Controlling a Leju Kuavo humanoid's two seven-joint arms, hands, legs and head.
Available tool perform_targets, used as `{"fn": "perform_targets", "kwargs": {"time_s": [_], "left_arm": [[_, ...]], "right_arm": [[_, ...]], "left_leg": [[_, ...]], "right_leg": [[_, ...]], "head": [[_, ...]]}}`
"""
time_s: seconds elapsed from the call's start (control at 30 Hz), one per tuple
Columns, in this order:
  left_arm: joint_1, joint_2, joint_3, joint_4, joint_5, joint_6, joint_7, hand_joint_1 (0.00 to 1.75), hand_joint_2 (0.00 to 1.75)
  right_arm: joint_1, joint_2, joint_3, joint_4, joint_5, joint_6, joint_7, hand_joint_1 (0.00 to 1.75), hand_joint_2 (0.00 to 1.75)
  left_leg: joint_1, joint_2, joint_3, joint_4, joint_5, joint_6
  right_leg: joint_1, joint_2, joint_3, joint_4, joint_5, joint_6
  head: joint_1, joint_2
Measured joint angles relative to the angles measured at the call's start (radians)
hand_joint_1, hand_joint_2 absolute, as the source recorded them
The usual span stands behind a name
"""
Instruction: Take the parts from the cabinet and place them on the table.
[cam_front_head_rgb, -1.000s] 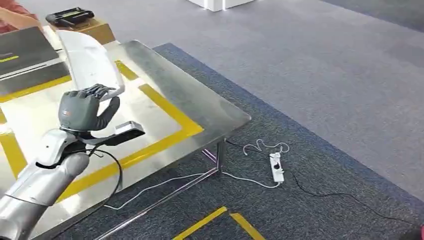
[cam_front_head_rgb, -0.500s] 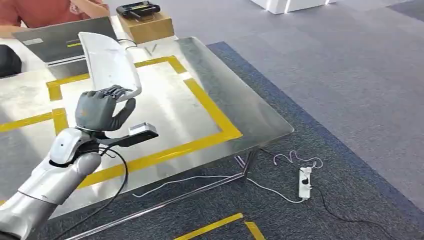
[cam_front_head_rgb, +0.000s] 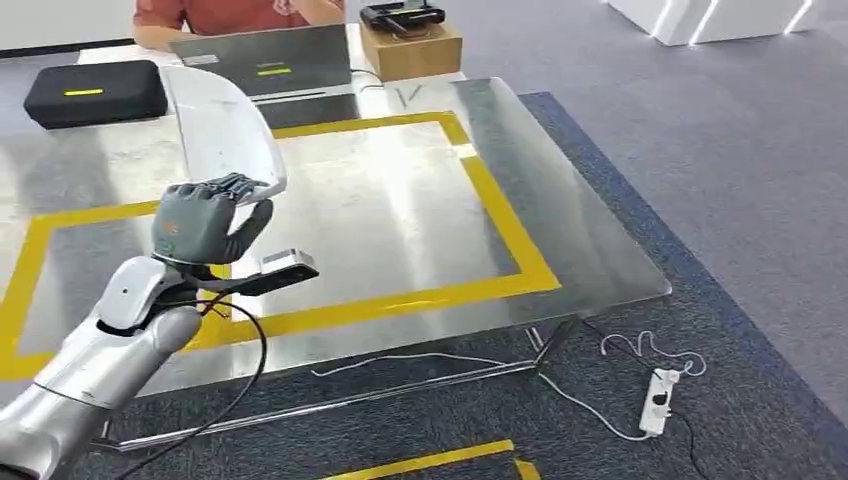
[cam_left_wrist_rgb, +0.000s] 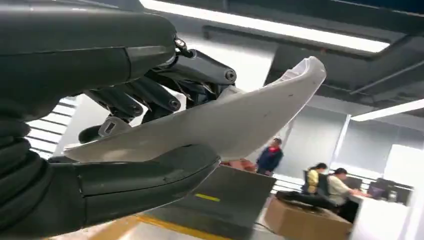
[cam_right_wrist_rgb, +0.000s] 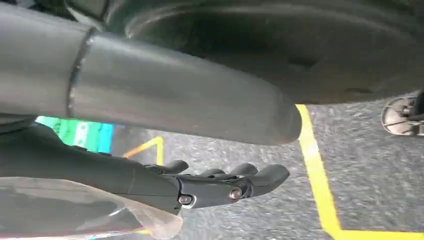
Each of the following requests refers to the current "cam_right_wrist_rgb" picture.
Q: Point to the yellow floor tape strip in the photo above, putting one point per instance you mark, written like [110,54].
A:
[314,159]
[160,149]

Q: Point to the ribbed grey right arm sleeve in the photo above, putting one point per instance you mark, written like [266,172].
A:
[15,123]

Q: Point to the clear plastic sheet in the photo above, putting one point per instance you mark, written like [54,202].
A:
[49,205]

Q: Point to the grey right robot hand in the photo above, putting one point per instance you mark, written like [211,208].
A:
[165,86]

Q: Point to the green and blue box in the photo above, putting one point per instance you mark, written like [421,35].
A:
[73,132]

